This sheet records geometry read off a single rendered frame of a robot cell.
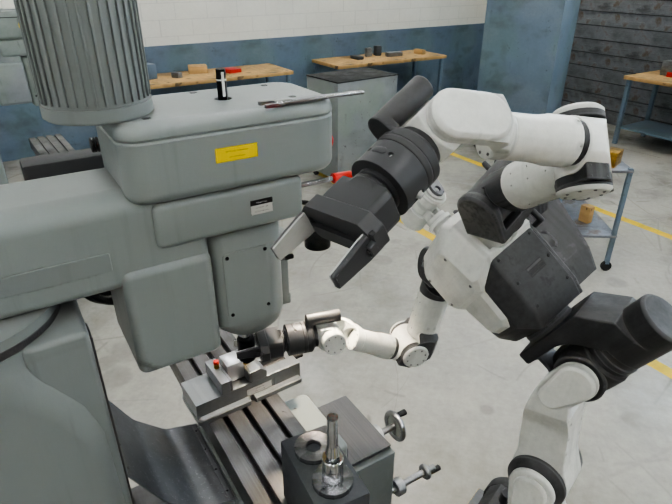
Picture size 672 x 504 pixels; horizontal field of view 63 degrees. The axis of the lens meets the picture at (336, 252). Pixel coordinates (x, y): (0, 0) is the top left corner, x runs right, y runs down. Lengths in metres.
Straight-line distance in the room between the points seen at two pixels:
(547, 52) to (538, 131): 6.25
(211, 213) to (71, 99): 0.33
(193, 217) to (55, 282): 0.28
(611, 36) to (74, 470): 8.91
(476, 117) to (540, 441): 0.94
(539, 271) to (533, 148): 0.49
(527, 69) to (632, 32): 2.46
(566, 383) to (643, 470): 1.92
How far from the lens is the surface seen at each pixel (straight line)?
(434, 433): 3.03
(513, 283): 1.21
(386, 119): 0.70
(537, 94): 7.12
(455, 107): 0.70
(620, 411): 3.45
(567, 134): 0.81
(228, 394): 1.70
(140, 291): 1.19
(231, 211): 1.18
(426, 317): 1.57
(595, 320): 1.22
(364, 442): 1.90
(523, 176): 0.99
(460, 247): 1.19
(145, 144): 1.07
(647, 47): 9.12
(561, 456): 1.47
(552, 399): 1.33
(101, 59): 1.07
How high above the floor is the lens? 2.14
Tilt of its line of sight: 28 degrees down
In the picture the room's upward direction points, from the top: straight up
